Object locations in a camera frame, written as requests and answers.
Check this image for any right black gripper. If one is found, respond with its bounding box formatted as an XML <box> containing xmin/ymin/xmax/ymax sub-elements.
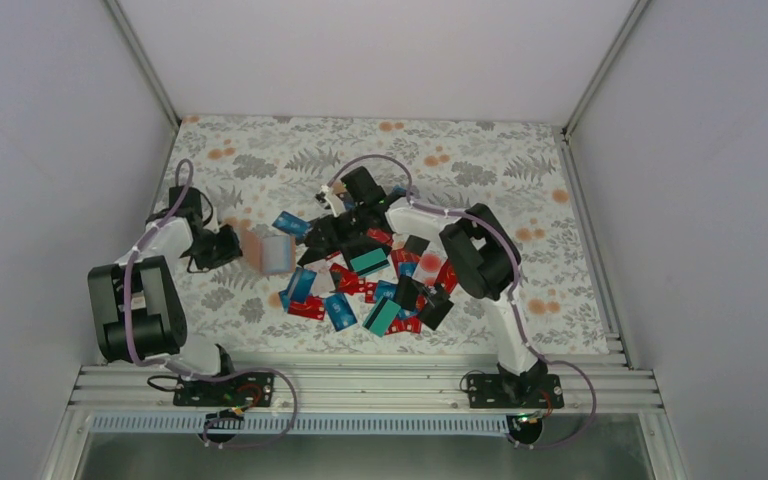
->
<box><xmin>304</xmin><ymin>203</ymin><xmax>369</xmax><ymax>248</ymax></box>

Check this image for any teal striped card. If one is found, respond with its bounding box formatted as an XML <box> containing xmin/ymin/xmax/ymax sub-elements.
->
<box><xmin>362</xmin><ymin>297</ymin><xmax>402</xmax><ymax>337</ymax></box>
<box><xmin>349</xmin><ymin>248</ymin><xmax>389</xmax><ymax>277</ymax></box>

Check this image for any tan leather card holder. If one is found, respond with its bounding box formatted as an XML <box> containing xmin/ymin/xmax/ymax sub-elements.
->
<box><xmin>241</xmin><ymin>230</ymin><xmax>296</xmax><ymax>276</ymax></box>

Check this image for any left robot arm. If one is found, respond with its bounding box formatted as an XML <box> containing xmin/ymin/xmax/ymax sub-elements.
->
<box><xmin>87</xmin><ymin>186</ymin><xmax>243</xmax><ymax>405</ymax></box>

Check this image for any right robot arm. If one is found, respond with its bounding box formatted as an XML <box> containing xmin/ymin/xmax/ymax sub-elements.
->
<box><xmin>303</xmin><ymin>167</ymin><xmax>548</xmax><ymax>407</ymax></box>

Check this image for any white floral card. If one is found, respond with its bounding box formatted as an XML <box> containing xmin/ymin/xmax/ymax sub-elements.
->
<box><xmin>305</xmin><ymin>259</ymin><xmax>336</xmax><ymax>298</ymax></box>

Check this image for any blue card far left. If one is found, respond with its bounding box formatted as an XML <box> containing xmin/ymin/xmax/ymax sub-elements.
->
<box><xmin>272</xmin><ymin>211</ymin><xmax>311</xmax><ymax>243</ymax></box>

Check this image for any blue card lower left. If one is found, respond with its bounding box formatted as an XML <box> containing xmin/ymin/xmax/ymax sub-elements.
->
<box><xmin>279</xmin><ymin>267</ymin><xmax>317</xmax><ymax>311</ymax></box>

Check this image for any red card bottom left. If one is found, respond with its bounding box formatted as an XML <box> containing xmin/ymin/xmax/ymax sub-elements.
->
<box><xmin>287</xmin><ymin>296</ymin><xmax>326</xmax><ymax>321</ymax></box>

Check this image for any red card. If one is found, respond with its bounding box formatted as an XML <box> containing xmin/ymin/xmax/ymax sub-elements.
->
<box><xmin>434</xmin><ymin>260</ymin><xmax>458</xmax><ymax>294</ymax></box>
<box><xmin>385</xmin><ymin>316</ymin><xmax>423</xmax><ymax>335</ymax></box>
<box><xmin>287</xmin><ymin>296</ymin><xmax>326</xmax><ymax>321</ymax></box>

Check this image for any black card upper right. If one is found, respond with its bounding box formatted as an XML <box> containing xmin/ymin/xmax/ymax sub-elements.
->
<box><xmin>402</xmin><ymin>235</ymin><xmax>430</xmax><ymax>257</ymax></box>

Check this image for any black card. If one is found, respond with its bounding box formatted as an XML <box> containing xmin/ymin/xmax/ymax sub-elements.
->
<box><xmin>417</xmin><ymin>290</ymin><xmax>454</xmax><ymax>331</ymax></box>
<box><xmin>402</xmin><ymin>235</ymin><xmax>430</xmax><ymax>257</ymax></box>

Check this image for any red card bottom centre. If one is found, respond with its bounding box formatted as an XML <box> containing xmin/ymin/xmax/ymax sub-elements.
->
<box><xmin>385</xmin><ymin>316</ymin><xmax>423</xmax><ymax>335</ymax></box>

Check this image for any red card right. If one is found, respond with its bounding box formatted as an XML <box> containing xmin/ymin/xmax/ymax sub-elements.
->
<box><xmin>434</xmin><ymin>260</ymin><xmax>458</xmax><ymax>294</ymax></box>

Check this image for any black card bottom right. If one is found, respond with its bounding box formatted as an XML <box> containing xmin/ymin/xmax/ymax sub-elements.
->
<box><xmin>417</xmin><ymin>290</ymin><xmax>454</xmax><ymax>331</ymax></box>

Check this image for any floral patterned table mat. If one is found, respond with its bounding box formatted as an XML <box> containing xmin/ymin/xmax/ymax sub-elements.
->
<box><xmin>156</xmin><ymin>115</ymin><xmax>609</xmax><ymax>356</ymax></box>

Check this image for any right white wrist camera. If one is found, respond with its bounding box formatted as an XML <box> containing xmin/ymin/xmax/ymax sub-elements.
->
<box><xmin>315</xmin><ymin>185</ymin><xmax>346</xmax><ymax>217</ymax></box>

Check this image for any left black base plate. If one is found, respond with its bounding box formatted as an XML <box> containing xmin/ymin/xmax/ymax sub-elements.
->
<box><xmin>173</xmin><ymin>372</ymin><xmax>275</xmax><ymax>408</ymax></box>

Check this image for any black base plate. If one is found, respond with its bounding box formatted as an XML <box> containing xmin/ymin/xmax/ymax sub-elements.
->
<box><xmin>173</xmin><ymin>372</ymin><xmax>275</xmax><ymax>408</ymax></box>
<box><xmin>459</xmin><ymin>371</ymin><xmax>565</xmax><ymax>409</ymax></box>

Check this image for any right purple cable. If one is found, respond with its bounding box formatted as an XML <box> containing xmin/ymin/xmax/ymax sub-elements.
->
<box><xmin>320</xmin><ymin>154</ymin><xmax>599</xmax><ymax>453</ymax></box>

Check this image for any aluminium rail frame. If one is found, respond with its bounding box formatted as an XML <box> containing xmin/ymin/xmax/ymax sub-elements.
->
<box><xmin>68</xmin><ymin>353</ymin><xmax>664</xmax><ymax>414</ymax></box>

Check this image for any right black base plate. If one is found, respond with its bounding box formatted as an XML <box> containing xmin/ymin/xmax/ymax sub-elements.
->
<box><xmin>459</xmin><ymin>371</ymin><xmax>565</xmax><ymax>409</ymax></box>

